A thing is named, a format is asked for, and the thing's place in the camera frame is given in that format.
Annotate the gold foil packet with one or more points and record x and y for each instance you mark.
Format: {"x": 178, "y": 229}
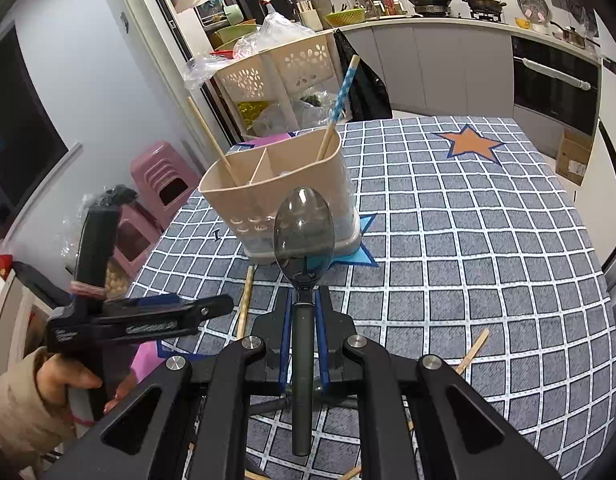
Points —
{"x": 252, "y": 111}

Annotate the cream perforated basket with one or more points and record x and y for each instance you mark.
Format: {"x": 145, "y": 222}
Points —
{"x": 298, "y": 60}

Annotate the pink plastic stool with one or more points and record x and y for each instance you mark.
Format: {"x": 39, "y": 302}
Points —
{"x": 162, "y": 175}
{"x": 132, "y": 245}

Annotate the flat-ended wooden chopstick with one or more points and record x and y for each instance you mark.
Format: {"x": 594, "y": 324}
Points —
{"x": 475, "y": 347}

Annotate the grey checked tablecloth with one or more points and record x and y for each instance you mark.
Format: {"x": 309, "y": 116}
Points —
{"x": 463, "y": 260}

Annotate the green plastic basin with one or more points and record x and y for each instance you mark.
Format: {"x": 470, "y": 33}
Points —
{"x": 235, "y": 35}

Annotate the beige utensil holder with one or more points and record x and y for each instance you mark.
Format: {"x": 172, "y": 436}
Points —
{"x": 237, "y": 200}

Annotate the plain wooden chopstick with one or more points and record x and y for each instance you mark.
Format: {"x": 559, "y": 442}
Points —
{"x": 207, "y": 135}
{"x": 350, "y": 473}
{"x": 245, "y": 305}

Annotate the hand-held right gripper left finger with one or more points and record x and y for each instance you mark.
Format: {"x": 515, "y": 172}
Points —
{"x": 286, "y": 345}

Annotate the clear plastic bag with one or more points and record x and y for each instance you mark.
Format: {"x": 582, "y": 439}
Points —
{"x": 202, "y": 72}
{"x": 278, "y": 32}

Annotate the green colander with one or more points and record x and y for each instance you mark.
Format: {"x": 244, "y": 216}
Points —
{"x": 344, "y": 17}

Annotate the black wok with lid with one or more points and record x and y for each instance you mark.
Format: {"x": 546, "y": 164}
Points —
{"x": 428, "y": 4}

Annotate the steel saucepan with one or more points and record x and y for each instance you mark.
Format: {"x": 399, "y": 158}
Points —
{"x": 570, "y": 35}

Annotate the yellow bowl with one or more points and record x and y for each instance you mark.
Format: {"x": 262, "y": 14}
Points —
{"x": 523, "y": 23}

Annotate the dark cooking pot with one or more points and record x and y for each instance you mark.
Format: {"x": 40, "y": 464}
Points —
{"x": 484, "y": 6}

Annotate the cardboard box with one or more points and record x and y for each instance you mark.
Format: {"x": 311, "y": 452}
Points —
{"x": 573, "y": 157}

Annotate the person's left forearm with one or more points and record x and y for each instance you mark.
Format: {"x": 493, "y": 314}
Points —
{"x": 17, "y": 410}

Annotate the built-in oven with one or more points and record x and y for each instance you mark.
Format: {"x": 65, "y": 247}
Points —
{"x": 553, "y": 95}

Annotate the person's left hand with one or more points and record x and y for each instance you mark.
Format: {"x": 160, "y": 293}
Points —
{"x": 62, "y": 375}

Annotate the black plastic spoon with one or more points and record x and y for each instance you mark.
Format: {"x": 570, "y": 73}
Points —
{"x": 303, "y": 230}

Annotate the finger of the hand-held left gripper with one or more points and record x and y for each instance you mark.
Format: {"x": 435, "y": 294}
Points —
{"x": 157, "y": 301}
{"x": 177, "y": 331}

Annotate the blue patterned chopstick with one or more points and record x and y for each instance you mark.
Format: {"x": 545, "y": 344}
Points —
{"x": 344, "y": 90}

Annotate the white chopstick cup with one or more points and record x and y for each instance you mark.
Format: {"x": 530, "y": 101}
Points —
{"x": 310, "y": 17}

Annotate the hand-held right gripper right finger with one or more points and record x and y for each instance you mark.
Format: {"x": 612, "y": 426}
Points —
{"x": 322, "y": 345}

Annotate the black plastic bag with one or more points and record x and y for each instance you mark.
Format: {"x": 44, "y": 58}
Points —
{"x": 363, "y": 90}

